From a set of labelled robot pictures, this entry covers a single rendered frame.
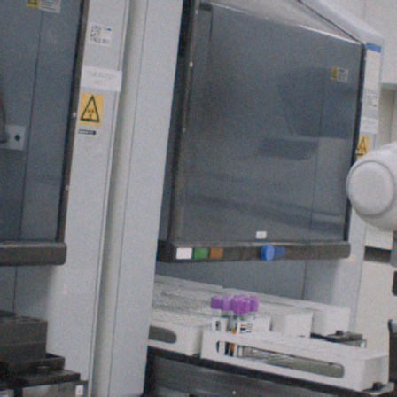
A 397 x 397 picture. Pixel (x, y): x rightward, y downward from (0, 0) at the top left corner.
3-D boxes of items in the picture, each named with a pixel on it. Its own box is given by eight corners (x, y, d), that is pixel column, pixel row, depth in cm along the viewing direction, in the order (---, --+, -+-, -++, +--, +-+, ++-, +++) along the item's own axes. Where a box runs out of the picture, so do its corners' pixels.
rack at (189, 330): (55, 331, 210) (58, 297, 209) (90, 329, 218) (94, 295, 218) (188, 363, 193) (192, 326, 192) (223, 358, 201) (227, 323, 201)
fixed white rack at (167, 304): (106, 326, 223) (109, 294, 222) (139, 323, 231) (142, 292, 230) (237, 355, 206) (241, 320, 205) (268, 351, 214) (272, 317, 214)
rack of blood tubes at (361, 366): (198, 365, 192) (201, 328, 191) (231, 360, 200) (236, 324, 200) (358, 400, 175) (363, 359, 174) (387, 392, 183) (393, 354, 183)
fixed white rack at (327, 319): (200, 318, 248) (203, 289, 247) (228, 316, 256) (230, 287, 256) (323, 342, 231) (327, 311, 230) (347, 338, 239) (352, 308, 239)
